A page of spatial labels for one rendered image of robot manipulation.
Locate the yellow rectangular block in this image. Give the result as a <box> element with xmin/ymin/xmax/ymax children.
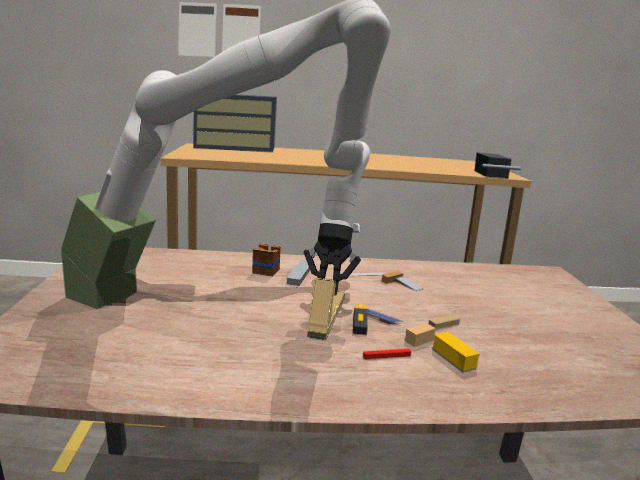
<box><xmin>432</xmin><ymin>332</ymin><xmax>480</xmax><ymax>373</ymax></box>

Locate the red rectangular bar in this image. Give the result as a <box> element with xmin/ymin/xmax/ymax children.
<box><xmin>363</xmin><ymin>349</ymin><xmax>412</xmax><ymax>360</ymax></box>

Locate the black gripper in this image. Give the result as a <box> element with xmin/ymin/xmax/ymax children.
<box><xmin>303</xmin><ymin>223</ymin><xmax>361</xmax><ymax>295</ymax></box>

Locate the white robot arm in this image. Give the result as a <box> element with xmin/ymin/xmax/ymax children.
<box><xmin>95</xmin><ymin>0</ymin><xmax>390</xmax><ymax>233</ymax></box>

